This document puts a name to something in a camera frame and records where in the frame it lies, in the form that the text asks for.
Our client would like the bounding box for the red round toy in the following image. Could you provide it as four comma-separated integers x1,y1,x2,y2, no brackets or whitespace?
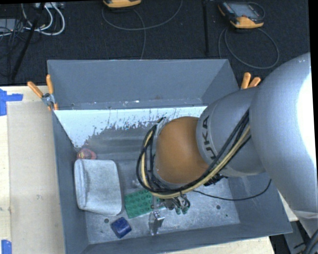
76,147,98,162

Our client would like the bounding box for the pale cardboard board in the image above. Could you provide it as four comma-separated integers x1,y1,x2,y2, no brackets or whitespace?
4,98,66,254

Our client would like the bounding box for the grey folded cloth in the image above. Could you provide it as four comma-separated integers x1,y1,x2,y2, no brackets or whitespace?
73,156,124,219

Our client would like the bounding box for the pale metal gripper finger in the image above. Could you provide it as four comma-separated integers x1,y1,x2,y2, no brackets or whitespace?
153,209,167,235
148,212,156,236

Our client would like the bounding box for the grey metal bin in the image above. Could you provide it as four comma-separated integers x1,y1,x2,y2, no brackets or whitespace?
47,47,294,254

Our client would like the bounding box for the blue cylinder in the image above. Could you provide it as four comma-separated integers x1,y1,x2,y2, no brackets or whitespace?
110,216,133,239

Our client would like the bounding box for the green studded flat block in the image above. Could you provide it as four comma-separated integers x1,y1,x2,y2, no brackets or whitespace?
123,187,167,220

